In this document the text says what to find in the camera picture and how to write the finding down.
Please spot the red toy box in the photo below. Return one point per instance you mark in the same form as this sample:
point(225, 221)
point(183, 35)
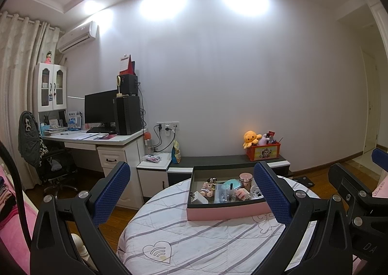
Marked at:
point(263, 152)

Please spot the white door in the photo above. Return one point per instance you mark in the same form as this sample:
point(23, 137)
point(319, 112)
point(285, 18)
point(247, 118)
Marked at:
point(369, 102)

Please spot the baby doll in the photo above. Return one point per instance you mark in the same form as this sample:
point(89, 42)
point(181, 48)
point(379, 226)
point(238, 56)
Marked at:
point(207, 189)

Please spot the white papers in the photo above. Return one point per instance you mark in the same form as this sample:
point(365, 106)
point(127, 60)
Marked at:
point(83, 135)

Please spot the pink blanket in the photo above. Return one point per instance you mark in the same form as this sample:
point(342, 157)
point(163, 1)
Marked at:
point(15, 232)

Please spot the black speaker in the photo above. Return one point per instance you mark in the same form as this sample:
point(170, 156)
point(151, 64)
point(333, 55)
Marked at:
point(128, 84)

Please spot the white desk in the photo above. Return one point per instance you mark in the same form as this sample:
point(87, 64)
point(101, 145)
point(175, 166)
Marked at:
point(121, 147)

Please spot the red folder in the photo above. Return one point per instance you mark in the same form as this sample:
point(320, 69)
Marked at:
point(131, 65)

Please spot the pink storage box black rim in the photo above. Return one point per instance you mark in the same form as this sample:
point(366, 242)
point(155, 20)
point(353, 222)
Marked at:
point(224, 212)

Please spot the black floor scale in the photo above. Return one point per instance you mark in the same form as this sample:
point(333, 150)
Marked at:
point(303, 181)

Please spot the black keyboard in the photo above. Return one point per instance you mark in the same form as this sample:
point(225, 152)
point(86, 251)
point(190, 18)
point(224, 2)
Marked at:
point(100, 130)

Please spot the black computer monitor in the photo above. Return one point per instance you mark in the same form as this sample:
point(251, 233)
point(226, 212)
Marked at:
point(100, 108)

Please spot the black computer tower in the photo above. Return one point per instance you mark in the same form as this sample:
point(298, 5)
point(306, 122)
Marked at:
point(127, 115)

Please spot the white glass door cabinet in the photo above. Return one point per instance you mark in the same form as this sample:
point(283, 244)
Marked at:
point(50, 87)

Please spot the black office chair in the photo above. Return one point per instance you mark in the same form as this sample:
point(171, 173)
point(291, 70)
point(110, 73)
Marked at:
point(30, 141)

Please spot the light blue pouch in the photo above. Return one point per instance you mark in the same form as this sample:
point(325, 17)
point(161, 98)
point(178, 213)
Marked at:
point(232, 184)

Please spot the white nightstand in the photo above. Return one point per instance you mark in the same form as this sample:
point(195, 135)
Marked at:
point(151, 178)

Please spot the cream round post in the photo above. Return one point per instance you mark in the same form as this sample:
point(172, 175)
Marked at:
point(80, 247)

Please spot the white charger adapter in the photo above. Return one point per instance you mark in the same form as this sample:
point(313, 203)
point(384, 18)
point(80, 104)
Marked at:
point(196, 196)

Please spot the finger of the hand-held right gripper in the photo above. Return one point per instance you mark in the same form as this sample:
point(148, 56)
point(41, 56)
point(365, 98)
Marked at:
point(381, 158)
point(342, 181)

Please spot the dark low bench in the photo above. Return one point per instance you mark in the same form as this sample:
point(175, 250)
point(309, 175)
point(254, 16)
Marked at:
point(212, 160)

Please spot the pink frilly pouch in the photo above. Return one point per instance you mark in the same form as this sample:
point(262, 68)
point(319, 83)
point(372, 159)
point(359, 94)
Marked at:
point(243, 194)

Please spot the cream curtain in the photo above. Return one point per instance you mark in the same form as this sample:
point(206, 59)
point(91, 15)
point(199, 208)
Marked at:
point(15, 80)

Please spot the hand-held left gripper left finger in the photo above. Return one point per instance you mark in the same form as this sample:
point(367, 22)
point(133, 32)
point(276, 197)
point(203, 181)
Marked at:
point(112, 193)

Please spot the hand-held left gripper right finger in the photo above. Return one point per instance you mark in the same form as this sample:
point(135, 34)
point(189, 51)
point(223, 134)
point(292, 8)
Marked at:
point(272, 193)

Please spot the small pink doll figure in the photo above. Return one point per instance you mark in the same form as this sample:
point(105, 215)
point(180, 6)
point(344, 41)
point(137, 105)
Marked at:
point(48, 58)

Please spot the white air conditioner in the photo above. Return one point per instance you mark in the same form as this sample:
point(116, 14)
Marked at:
point(77, 36)

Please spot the orange octopus plush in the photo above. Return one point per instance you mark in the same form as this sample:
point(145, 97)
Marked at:
point(251, 138)

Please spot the wall power outlet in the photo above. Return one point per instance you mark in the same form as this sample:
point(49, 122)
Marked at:
point(168, 126)

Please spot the rose gold cup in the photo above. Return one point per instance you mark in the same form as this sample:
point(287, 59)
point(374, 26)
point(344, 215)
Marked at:
point(245, 180)

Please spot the red capped bottle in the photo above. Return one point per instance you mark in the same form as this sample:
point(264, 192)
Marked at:
point(148, 144)

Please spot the snack bag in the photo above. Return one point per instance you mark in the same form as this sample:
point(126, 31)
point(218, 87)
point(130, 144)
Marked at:
point(176, 153)

